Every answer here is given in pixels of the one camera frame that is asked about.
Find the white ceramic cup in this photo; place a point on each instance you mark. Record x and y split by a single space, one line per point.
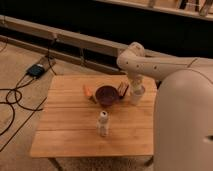
136 95

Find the dark red bowl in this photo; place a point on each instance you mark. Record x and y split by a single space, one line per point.
107 95

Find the orange carrot toy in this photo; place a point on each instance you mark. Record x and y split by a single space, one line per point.
88 93

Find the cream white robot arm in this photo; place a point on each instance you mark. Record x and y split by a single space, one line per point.
183 109

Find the clear plastic bottle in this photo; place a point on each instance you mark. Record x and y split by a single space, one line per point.
102 123

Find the black power adapter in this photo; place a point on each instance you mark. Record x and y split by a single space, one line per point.
35 71

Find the cream white gripper body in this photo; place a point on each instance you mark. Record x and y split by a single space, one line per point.
136 81

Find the long wooden beam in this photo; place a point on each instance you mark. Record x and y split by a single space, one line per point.
98 45

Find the dark striped object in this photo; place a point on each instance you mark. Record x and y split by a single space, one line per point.
122 89

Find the wooden table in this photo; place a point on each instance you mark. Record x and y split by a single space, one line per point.
68 123

